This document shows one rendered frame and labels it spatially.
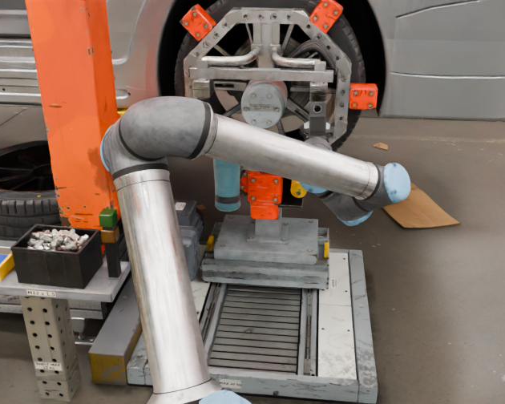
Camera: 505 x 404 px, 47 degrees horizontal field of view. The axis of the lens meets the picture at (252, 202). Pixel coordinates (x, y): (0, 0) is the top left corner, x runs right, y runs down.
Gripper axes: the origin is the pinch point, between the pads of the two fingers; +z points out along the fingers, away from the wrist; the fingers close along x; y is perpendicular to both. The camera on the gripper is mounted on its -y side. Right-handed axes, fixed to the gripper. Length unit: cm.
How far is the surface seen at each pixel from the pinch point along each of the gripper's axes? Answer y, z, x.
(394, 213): 82, 106, 43
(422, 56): -13.2, 33.4, 34.3
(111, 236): 23, -34, -54
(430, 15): -26, 33, 35
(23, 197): 32, 4, -100
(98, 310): 68, -10, -72
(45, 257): 28, -39, -72
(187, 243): 43, -2, -41
